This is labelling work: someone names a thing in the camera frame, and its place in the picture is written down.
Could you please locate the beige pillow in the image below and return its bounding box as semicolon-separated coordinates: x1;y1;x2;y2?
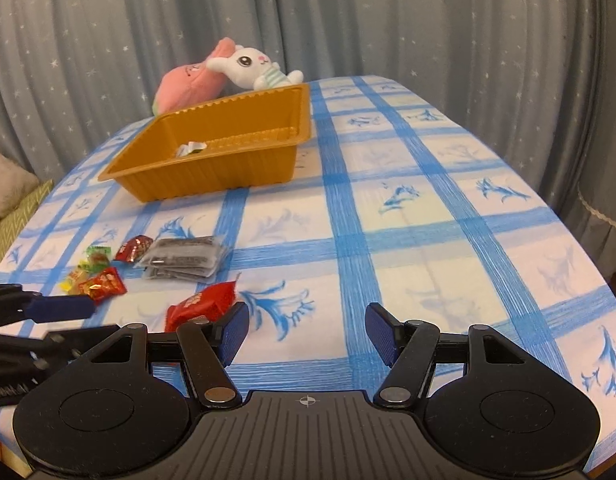
0;145;40;252

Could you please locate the golden plastic tray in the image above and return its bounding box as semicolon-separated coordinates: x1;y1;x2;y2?
98;82;313;204

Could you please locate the white rabbit plush toy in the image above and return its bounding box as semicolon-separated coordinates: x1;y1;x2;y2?
205;45;305;92

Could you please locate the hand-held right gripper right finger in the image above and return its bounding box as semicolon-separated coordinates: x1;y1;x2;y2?
364;302;538;408

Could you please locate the yellow candy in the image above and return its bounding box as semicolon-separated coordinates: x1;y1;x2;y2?
59;269;91;295

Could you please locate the red and gold candy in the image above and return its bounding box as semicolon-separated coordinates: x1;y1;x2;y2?
78;266;128;303

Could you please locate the pink plush toy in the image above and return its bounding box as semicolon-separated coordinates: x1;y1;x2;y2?
152;40;233;115

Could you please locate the grey snack packet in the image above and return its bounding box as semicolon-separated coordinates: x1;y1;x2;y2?
143;260;223;282
138;236;227;277

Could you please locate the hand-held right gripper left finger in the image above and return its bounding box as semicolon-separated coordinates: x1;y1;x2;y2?
79;302;251;409

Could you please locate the large red snack packet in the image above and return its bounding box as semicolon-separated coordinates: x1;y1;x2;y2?
164;280;239;333

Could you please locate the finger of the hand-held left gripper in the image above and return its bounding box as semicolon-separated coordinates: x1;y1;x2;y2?
0;325;123;375
0;284;97;324

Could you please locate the grey lace-trimmed cloth cover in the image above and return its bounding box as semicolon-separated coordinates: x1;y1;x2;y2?
576;180;616;288

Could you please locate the grey star-print curtain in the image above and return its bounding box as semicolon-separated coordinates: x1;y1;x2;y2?
0;0;616;281

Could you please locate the green zigzag cushion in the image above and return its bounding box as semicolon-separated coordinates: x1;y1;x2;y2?
0;180;55;281

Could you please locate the dark red candy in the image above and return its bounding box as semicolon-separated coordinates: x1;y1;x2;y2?
114;235;155;262

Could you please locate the green candy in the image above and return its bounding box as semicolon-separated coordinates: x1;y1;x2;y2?
83;244;113;266

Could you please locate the blue checked tablecloth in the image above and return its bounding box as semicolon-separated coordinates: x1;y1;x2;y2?
0;76;616;480

